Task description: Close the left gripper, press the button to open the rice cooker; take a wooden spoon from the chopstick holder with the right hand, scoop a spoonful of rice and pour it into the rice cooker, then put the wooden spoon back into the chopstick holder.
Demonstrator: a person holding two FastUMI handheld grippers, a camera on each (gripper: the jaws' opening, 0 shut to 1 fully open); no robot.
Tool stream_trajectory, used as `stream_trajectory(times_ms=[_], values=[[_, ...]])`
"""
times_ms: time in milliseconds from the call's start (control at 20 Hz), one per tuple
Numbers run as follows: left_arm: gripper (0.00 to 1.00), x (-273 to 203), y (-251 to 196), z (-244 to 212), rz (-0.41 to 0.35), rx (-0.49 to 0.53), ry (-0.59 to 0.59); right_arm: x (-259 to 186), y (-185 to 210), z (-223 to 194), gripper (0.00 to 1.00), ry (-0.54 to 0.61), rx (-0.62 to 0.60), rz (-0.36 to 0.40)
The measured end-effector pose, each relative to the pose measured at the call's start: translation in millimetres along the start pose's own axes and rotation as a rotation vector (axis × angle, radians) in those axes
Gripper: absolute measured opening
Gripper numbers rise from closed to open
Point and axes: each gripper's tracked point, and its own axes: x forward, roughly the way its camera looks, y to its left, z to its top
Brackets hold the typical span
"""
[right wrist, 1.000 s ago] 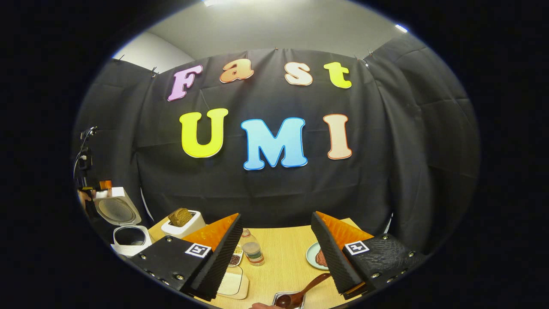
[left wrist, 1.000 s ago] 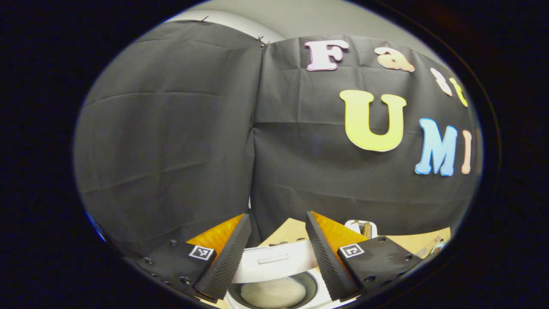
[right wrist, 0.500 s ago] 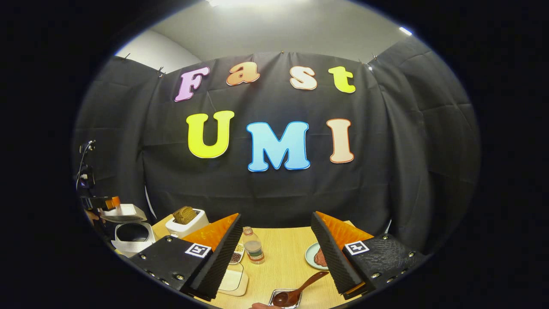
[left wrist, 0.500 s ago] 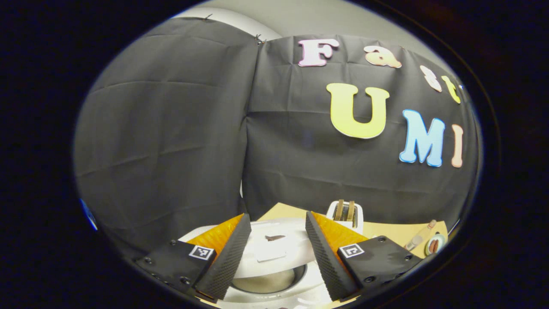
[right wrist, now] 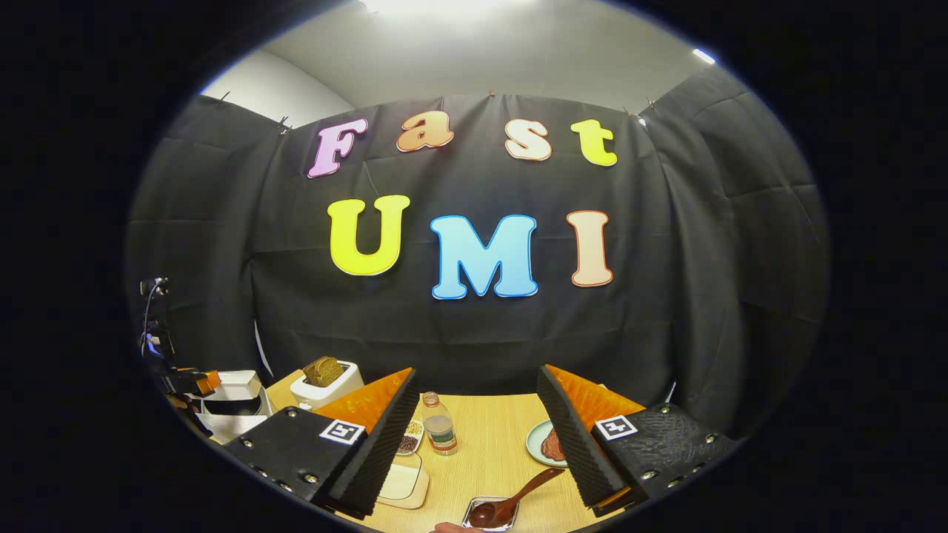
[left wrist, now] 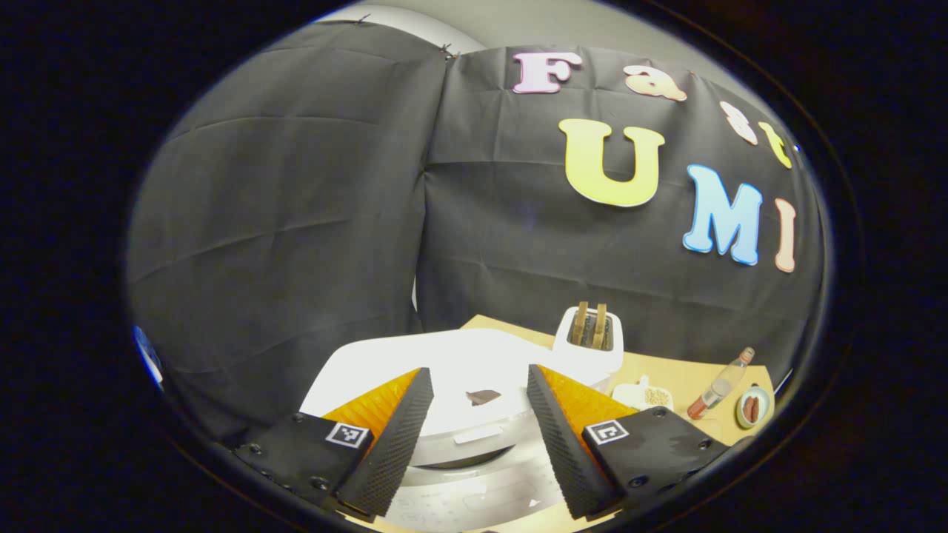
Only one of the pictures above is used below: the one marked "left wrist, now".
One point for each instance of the black backdrop cloth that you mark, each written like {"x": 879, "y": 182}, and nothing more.
{"x": 296, "y": 222}

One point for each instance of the white divided grain dish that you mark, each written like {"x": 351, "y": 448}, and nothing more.
{"x": 652, "y": 396}

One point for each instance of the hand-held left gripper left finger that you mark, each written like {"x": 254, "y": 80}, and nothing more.
{"x": 389, "y": 451}

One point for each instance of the clear plastic water bottle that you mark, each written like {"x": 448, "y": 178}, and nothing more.
{"x": 718, "y": 385}

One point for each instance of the pale green plate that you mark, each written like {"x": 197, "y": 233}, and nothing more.
{"x": 764, "y": 403}

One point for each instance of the white toaster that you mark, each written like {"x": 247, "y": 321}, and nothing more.
{"x": 592, "y": 363}

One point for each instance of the white rice cooker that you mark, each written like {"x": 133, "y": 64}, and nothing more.
{"x": 474, "y": 363}

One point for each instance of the brown toast slice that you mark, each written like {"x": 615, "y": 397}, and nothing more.
{"x": 599, "y": 326}
{"x": 579, "y": 324}

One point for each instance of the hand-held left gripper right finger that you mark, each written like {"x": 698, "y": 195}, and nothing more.
{"x": 563, "y": 451}

